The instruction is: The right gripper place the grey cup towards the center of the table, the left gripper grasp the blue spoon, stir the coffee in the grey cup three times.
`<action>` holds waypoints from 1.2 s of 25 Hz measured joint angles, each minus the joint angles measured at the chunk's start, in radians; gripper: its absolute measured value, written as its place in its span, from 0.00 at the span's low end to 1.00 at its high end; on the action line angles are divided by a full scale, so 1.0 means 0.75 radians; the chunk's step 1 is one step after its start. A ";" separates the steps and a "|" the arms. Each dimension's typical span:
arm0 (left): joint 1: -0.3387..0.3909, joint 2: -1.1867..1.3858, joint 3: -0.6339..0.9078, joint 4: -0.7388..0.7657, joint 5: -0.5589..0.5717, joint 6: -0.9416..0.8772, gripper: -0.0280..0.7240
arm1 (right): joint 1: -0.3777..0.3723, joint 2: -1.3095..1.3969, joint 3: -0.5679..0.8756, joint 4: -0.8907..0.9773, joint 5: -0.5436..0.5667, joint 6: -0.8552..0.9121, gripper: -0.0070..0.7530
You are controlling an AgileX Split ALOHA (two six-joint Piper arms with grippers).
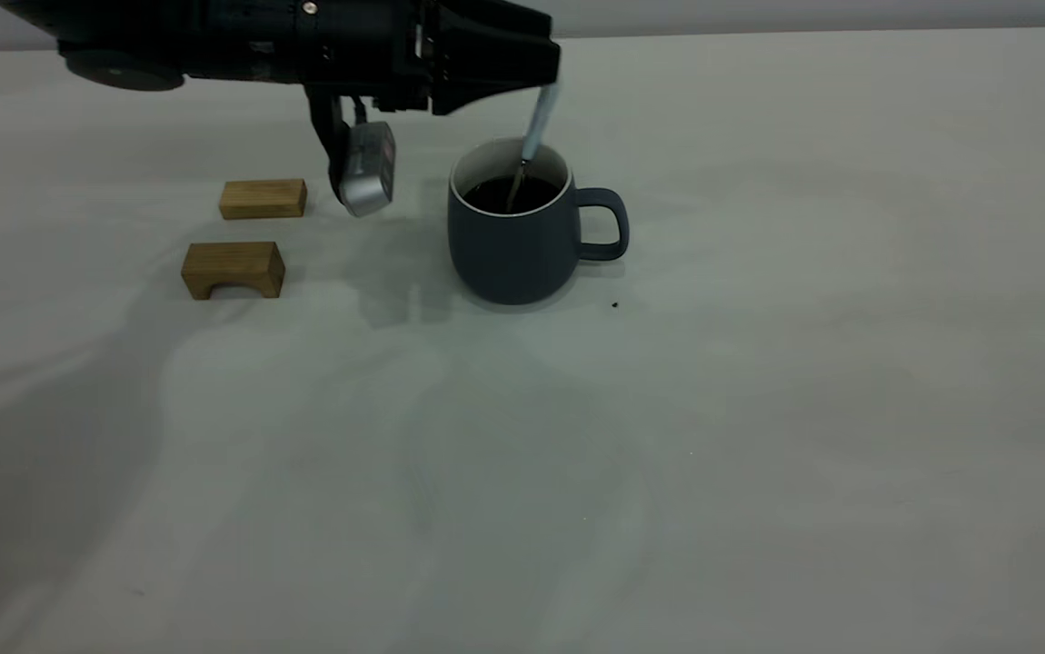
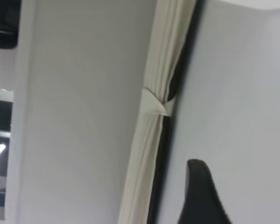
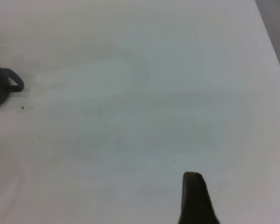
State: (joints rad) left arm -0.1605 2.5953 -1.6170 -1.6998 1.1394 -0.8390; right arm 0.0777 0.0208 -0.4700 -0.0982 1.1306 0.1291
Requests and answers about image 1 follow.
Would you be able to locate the flat rectangular wooden block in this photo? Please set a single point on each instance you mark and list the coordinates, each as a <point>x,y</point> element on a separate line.
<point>262,200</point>

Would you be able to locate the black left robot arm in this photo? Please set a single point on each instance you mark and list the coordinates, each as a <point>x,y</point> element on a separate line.
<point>168,36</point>

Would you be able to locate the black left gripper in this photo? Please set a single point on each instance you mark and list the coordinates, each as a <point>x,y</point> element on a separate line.
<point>368,50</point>

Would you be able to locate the arched wooden block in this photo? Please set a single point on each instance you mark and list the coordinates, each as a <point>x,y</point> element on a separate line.
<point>232,263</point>

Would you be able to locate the dark grey ceramic cup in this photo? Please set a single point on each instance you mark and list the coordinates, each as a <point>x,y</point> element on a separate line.
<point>513,254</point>

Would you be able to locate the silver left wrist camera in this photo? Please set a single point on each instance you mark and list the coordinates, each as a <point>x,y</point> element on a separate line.
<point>366,168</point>

